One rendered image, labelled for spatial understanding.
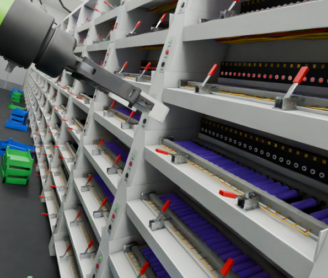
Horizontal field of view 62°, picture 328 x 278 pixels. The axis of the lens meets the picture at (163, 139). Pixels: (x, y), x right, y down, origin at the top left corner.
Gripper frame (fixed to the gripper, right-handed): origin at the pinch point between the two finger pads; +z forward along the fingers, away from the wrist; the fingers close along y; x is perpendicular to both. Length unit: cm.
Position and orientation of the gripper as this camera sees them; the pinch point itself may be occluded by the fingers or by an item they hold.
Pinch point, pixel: (144, 106)
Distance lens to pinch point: 53.9
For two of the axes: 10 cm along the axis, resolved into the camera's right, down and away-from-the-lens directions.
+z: 7.5, 4.1, 5.3
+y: 4.6, 2.5, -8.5
